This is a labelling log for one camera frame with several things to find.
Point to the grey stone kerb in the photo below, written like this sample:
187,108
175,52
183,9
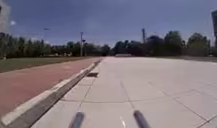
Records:
46,96

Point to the red brick path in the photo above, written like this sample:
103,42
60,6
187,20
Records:
26,81

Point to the grass strip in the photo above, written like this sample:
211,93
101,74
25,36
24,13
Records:
16,63

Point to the grey paved plaza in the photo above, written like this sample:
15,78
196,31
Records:
146,86

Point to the dark drain grate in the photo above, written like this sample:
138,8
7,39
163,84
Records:
92,74

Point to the row of trees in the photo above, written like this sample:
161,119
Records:
172,43

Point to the pale building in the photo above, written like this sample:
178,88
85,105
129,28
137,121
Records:
1,16

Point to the tall thin tower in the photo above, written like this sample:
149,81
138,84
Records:
143,35

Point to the pole with signal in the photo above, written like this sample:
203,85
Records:
81,46

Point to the tall bluish building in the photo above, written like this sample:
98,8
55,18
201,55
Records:
216,23

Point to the robot's own part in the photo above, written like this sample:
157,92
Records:
141,120
77,120

